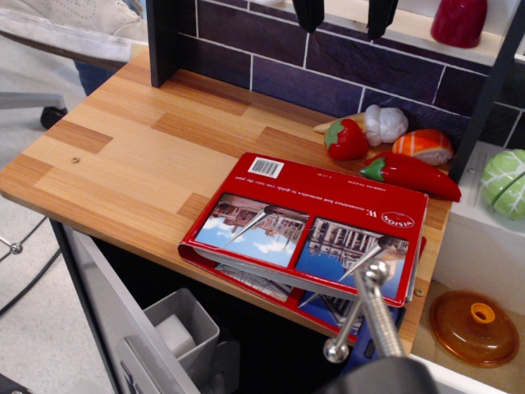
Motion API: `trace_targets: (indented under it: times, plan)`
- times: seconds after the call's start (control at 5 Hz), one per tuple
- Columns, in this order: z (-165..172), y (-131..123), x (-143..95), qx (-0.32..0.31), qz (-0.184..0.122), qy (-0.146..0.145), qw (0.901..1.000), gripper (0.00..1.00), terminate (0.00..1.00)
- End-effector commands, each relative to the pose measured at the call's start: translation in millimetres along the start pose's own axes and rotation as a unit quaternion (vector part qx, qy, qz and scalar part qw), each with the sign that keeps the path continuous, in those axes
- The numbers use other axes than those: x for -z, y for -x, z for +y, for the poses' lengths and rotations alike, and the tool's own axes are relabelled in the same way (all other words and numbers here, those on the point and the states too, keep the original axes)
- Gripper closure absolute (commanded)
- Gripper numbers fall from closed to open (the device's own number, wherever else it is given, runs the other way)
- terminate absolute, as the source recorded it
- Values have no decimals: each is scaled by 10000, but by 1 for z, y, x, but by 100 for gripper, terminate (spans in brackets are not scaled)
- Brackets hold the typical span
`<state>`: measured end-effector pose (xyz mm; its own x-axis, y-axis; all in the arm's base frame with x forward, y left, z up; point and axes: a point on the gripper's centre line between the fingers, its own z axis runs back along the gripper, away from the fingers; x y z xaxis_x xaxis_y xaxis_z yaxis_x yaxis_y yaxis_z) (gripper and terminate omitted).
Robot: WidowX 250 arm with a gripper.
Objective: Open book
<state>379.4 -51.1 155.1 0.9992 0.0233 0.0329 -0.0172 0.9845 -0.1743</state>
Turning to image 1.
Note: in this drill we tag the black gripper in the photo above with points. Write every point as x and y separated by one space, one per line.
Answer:
393 374

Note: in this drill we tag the red travel guide book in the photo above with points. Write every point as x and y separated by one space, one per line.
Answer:
295 235

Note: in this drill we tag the blue object under table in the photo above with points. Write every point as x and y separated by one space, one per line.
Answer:
364 349

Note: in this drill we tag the orange transparent pot lid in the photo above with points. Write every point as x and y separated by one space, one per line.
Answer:
474 329

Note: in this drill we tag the red toy chili pepper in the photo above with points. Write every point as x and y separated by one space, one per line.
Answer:
411 173

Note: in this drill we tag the grey plastic bin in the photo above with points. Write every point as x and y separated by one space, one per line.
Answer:
188 331

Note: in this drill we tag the red toy strawberry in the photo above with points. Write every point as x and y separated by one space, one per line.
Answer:
345 141

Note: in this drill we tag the orange salmon sushi toy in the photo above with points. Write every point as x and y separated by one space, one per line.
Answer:
428 145

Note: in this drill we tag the white toy garlic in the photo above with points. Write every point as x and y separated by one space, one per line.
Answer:
384 125

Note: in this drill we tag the tan toy bread piece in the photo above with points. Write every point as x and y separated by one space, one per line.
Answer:
358 118

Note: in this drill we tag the green toy cabbage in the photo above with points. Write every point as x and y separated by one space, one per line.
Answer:
502 183

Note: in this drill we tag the grey cabinet door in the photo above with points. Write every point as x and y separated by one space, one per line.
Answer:
137 359

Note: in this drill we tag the light wooden shelf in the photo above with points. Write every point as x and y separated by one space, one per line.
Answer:
412 26

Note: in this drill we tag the grey chair base with caster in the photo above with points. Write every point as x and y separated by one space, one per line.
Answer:
53 105

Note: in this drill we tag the white sneaker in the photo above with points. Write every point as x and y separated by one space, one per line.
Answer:
104 30

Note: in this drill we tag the black shelf post right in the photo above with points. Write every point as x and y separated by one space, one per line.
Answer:
489 93

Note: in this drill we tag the black shelf post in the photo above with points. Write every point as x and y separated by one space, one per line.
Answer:
489 93
163 32

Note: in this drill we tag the black hanging utensil handle right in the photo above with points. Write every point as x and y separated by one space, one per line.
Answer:
381 14

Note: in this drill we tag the black hanging utensil handle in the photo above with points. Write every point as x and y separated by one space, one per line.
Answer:
381 14
310 13

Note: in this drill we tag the black hanging utensil handle left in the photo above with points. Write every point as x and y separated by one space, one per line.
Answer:
310 13

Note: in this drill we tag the black shelf post left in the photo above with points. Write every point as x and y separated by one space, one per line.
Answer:
163 32

